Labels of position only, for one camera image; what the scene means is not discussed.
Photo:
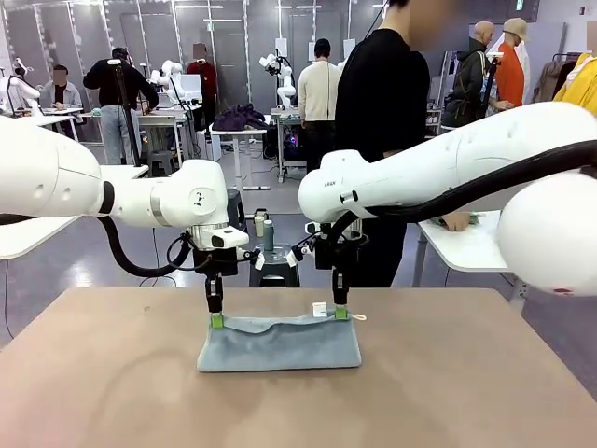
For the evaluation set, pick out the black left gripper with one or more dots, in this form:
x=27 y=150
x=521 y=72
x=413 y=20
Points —
x=217 y=262

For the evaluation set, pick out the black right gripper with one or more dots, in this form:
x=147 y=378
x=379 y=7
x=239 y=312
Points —
x=347 y=256

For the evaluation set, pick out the light blue towel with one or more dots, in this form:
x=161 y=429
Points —
x=280 y=345

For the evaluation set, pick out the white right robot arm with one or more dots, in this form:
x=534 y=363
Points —
x=443 y=158

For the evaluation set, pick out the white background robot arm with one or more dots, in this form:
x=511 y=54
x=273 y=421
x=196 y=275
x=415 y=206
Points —
x=285 y=88
x=170 y=74
x=21 y=88

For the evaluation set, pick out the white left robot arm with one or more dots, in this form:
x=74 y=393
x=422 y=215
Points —
x=46 y=177

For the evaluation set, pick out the person's right hand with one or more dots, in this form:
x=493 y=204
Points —
x=456 y=222

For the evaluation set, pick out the low dark plastic stool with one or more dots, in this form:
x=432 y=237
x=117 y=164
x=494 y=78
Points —
x=275 y=275

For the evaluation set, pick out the grey bottle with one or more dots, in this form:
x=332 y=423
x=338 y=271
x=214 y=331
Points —
x=268 y=235

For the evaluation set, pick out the white cup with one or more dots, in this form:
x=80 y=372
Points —
x=259 y=228

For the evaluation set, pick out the dark flask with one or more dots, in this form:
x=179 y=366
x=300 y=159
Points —
x=263 y=214

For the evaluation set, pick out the white work table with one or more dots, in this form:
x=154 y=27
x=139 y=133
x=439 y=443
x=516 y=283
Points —
x=466 y=252
x=28 y=238

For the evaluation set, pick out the small grey stool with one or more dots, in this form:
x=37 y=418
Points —
x=162 y=163

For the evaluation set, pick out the white computer tower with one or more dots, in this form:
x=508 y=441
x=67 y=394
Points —
x=212 y=147

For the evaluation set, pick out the grey green towel pile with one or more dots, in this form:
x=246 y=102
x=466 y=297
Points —
x=476 y=218

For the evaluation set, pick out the white standing desk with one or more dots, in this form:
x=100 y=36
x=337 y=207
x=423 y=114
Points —
x=238 y=135

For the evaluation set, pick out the black tripod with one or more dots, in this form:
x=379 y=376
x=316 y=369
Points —
x=490 y=84
x=133 y=140

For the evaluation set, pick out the purple clothes pile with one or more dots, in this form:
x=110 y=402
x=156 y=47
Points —
x=240 y=119

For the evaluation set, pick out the metal robot table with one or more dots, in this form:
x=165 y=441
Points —
x=287 y=116

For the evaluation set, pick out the grey desk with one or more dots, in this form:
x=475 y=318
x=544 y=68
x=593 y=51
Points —
x=158 y=119

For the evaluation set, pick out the wooden shoe shelf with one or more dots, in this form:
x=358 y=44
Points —
x=434 y=123

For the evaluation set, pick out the person in cream sweater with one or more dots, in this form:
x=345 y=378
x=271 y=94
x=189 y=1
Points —
x=317 y=93

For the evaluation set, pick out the person in black t-shirt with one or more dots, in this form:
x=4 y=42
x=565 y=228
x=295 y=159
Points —
x=382 y=93

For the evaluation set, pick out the white monitor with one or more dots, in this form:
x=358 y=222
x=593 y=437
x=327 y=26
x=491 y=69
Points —
x=191 y=88

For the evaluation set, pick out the person in red shirt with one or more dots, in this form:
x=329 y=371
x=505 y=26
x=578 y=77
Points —
x=203 y=77

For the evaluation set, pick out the man in black sweater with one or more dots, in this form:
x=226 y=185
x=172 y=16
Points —
x=112 y=88

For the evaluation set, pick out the long white desk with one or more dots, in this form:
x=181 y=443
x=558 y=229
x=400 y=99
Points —
x=51 y=119

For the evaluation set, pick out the mannequin in dark jacket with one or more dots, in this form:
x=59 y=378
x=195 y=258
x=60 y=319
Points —
x=468 y=79

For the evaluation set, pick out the seated person grey jacket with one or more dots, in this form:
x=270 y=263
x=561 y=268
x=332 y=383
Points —
x=60 y=95

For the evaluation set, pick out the mannequin in orange top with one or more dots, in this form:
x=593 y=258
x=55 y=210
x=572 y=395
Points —
x=510 y=79

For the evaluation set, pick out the brown coat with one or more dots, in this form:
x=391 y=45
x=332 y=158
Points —
x=548 y=84

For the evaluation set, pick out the yellow jacket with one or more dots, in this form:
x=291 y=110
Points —
x=583 y=86

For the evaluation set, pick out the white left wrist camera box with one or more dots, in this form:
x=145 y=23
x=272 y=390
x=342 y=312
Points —
x=259 y=262

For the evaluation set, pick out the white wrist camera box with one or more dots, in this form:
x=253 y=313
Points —
x=259 y=262
x=293 y=259

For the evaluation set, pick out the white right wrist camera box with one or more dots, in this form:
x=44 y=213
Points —
x=293 y=259

